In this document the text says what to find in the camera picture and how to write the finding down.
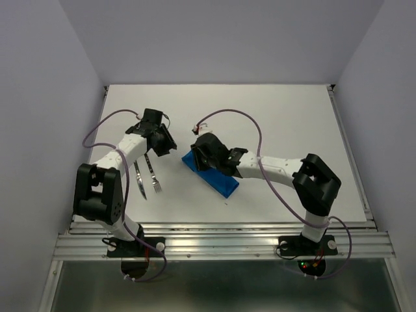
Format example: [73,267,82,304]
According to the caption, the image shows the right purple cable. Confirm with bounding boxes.
[194,109,354,281]

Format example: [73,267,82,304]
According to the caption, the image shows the silver fork black handle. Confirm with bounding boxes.
[144,153,162,193]

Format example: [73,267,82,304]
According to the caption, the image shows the aluminium frame rail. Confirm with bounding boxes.
[40,84,410,311]

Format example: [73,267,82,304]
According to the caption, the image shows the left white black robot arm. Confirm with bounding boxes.
[73,109,177,256]

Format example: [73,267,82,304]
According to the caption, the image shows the blue satin napkin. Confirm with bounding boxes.
[181,151,239,198]

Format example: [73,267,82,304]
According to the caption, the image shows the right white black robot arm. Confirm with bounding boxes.
[183,133,342,254]

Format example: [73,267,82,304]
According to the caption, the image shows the silver knife black handle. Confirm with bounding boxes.
[133,161,147,200]

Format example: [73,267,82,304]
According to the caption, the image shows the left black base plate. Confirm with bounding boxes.
[101,237,165,258]

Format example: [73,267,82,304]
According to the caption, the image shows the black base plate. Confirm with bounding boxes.
[278,235,338,257]
[101,237,165,258]

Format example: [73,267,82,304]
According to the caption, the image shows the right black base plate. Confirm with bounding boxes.
[278,235,338,257]

